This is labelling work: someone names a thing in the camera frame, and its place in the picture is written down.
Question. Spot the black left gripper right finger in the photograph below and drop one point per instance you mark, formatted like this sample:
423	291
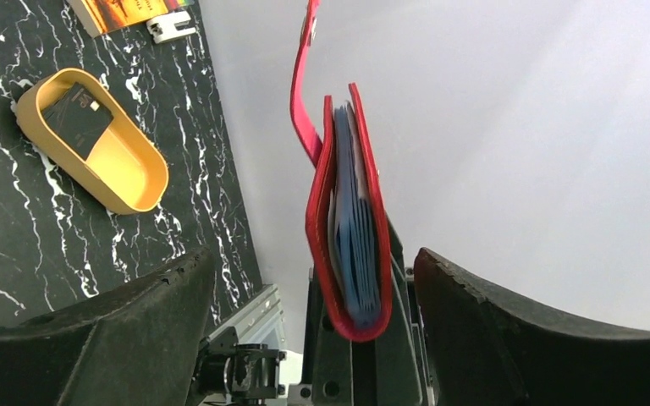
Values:
492	346

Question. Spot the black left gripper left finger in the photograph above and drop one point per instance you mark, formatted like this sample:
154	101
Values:
134	345

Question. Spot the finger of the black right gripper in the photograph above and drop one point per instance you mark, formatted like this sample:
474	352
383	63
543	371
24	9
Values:
326	372
401	357

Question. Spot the red leather card holder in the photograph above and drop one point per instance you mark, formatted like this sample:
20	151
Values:
346	223

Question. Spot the black card in tray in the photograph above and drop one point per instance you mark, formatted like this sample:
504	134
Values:
78	118

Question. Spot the yellow oval tray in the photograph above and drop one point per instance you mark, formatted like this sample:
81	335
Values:
125	171

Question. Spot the white whiteboard eraser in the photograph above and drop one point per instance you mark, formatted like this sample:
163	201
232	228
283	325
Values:
170	27

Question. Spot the orange book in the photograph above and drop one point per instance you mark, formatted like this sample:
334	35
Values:
100	17

